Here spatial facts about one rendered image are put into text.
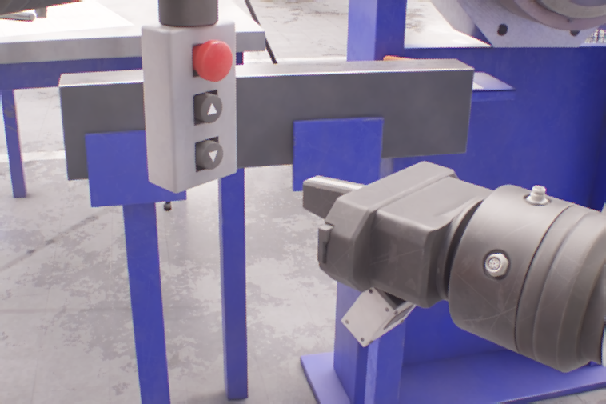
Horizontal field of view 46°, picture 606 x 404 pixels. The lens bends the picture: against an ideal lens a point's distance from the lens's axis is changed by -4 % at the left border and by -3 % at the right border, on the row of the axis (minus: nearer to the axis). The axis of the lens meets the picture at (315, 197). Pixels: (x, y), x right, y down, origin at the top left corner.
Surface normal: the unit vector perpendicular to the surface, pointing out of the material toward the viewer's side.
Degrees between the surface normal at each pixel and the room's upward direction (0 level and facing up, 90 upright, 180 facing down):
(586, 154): 90
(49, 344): 0
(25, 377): 0
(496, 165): 90
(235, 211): 90
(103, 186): 90
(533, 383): 0
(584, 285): 67
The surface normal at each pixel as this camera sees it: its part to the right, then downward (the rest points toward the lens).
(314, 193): -0.66, 0.28
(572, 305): 0.08, 0.18
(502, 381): 0.03, -0.92
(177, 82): 0.75, 0.28
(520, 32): 0.26, 0.38
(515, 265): -0.56, -0.23
